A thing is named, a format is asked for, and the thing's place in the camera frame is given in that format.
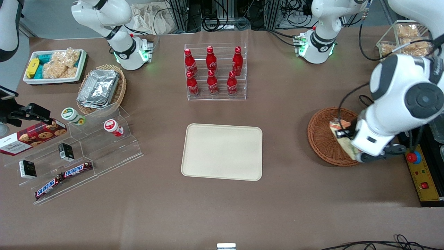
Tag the yellow snack pack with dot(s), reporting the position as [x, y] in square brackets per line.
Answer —
[32, 67]

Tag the white rectangular snack bin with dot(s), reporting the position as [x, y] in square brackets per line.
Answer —
[81, 67]

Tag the Snickers chocolate bar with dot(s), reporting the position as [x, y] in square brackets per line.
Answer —
[78, 169]
[48, 187]

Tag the small black box with barcode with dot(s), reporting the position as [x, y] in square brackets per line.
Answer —
[66, 151]

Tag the yellow control box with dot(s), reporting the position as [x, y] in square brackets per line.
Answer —
[425, 173]

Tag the Walkers shortbread cookie box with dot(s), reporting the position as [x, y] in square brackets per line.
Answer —
[31, 137]

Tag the teal snack pack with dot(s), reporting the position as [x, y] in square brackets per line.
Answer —
[44, 58]
[39, 72]

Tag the aluminium foil container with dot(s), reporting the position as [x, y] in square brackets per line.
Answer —
[100, 85]
[89, 102]

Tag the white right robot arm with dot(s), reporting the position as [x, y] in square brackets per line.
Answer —
[121, 45]

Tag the white cloth bag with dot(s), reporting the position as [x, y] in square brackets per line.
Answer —
[149, 17]

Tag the clear acrylic stepped stand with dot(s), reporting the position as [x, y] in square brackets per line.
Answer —
[104, 149]

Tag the brown round wicker basket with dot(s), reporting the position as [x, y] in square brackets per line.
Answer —
[321, 139]

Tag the red emergency stop button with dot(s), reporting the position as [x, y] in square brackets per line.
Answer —
[413, 157]

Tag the green lid sunflower cup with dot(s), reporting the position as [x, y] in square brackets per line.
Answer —
[71, 115]

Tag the aluminium frame post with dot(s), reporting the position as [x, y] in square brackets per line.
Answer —
[272, 14]
[182, 14]

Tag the triangle sandwich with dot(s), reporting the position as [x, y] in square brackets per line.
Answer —
[347, 148]

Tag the red Coca-Cola bottle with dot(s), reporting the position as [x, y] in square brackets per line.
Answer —
[232, 85]
[189, 64]
[212, 85]
[237, 61]
[192, 86]
[211, 60]

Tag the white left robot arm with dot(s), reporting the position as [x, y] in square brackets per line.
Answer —
[399, 97]

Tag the light wicker basket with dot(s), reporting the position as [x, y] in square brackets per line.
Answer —
[119, 92]

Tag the cream plastic tray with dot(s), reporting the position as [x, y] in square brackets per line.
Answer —
[222, 152]

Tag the red lid yogurt cup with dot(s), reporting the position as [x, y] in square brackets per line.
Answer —
[112, 127]

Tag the bagged rice crisp snack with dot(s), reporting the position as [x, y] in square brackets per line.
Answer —
[73, 57]
[55, 67]

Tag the clear acrylic bottle rack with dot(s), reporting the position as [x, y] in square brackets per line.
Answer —
[222, 97]

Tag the black box with white side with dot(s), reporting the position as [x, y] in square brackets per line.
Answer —
[27, 169]

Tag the bagged fried snack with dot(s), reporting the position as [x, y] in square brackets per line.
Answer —
[416, 47]
[387, 49]
[407, 30]

